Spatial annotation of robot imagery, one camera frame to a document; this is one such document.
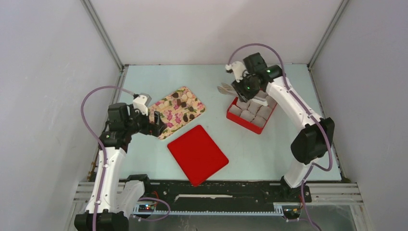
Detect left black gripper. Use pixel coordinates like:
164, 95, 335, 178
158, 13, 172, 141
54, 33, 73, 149
124, 104, 166, 137

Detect white handled metal tongs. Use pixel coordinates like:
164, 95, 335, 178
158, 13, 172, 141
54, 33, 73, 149
217, 83, 268, 106

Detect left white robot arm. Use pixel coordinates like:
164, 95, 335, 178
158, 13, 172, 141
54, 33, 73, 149
74, 103, 166, 231

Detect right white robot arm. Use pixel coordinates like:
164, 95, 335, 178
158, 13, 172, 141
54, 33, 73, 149
225, 53, 335, 201

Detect red chocolate box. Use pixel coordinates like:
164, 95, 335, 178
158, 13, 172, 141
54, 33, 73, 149
226, 91, 278, 134

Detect floral pattern tray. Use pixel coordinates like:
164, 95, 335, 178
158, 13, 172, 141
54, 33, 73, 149
149, 86, 206, 140

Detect red box lid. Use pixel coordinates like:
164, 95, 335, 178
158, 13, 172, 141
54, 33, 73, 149
167, 125, 229, 187

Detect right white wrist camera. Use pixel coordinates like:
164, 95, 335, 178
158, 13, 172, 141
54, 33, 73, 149
225, 61, 246, 82

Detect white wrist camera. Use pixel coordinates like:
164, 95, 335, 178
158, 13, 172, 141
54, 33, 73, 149
132, 93, 152, 116
225, 61, 246, 82

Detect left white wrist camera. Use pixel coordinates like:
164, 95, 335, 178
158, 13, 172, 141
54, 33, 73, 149
132, 93, 152, 116

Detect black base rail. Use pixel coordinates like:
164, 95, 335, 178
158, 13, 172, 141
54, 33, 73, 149
139, 178, 312, 214

